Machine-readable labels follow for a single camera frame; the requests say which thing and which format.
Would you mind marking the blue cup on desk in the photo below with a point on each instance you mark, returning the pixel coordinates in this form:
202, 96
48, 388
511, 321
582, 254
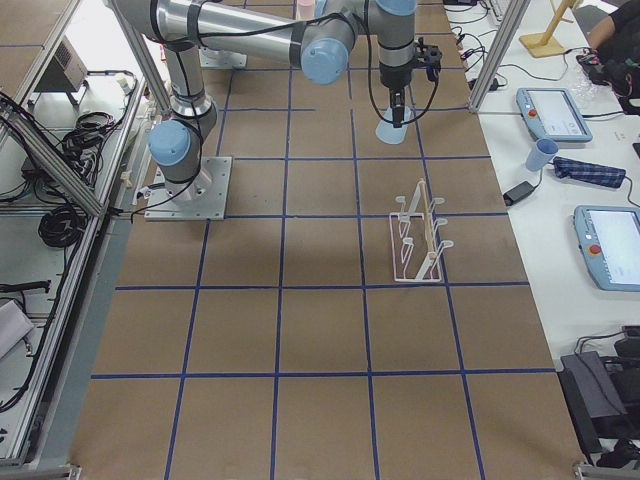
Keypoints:
542, 152

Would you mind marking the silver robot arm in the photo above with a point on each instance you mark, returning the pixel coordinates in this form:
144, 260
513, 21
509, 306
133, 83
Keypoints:
200, 35

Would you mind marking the black power adapter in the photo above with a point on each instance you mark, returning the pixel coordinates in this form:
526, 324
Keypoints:
518, 193

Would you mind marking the light blue plastic cup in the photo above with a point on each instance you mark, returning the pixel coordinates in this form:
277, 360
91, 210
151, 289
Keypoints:
387, 133

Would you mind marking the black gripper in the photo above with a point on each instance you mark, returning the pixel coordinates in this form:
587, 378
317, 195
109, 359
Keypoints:
393, 77

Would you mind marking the white wire cup rack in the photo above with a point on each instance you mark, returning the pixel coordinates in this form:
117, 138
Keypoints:
416, 247

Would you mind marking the plaid blue cloth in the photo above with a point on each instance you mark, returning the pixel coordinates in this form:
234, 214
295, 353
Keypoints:
596, 174

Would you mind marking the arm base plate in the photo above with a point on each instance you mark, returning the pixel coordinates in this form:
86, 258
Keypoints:
205, 199

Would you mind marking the upper teach pendant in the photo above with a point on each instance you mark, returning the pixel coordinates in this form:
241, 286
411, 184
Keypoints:
552, 113

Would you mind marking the grey box device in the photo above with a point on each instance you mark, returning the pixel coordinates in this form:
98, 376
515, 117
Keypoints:
66, 73

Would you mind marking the lower teach pendant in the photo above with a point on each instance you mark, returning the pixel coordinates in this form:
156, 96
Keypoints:
608, 239

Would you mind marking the pink plastic cup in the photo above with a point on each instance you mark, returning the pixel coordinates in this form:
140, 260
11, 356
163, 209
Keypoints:
305, 9

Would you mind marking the wooden stand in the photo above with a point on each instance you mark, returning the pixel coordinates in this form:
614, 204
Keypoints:
544, 44

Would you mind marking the teach pendant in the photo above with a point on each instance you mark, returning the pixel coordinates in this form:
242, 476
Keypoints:
608, 239
552, 113

